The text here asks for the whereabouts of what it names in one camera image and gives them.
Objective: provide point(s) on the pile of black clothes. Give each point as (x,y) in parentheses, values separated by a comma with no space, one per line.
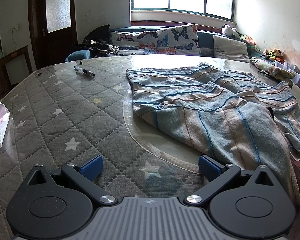
(97,38)

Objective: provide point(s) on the brown stuffed toys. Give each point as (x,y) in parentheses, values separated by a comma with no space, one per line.
(274,53)

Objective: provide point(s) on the long butterfly print cushion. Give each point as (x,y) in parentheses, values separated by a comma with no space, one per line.
(132,41)

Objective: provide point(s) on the striped blue pink garment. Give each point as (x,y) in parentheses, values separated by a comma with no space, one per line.
(214,115)

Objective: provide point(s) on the clear plastic storage box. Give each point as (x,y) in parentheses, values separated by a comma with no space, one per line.
(289,68)

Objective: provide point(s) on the grey quilted star table cover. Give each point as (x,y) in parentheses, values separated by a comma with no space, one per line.
(52,130)

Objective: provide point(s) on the orange green plush toy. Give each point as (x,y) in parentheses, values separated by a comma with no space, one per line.
(248,40)

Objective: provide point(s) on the clear black pen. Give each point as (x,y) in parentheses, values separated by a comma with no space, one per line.
(85,71)

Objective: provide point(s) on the folded floral cloth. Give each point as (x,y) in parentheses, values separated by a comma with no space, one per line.
(272,68)

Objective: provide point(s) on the dark wooden door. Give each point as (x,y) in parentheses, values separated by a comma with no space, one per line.
(57,40)

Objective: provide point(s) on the square butterfly print cushion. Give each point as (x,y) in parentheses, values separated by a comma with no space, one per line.
(177,38)

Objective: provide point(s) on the panda plush toy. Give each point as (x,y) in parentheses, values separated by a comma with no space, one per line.
(229,31)

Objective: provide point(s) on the dark wooden sideboard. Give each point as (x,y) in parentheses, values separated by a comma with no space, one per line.
(5,60)

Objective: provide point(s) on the white wall socket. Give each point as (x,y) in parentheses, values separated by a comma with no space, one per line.
(14,29)

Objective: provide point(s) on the white pillow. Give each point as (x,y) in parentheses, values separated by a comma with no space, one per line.
(229,48)

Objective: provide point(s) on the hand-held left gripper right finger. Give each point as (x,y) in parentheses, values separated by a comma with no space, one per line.
(209,167)

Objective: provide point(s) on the teal sofa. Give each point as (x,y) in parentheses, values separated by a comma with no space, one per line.
(204,40)

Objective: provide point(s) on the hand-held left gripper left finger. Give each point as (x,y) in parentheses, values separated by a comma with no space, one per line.
(92,166)

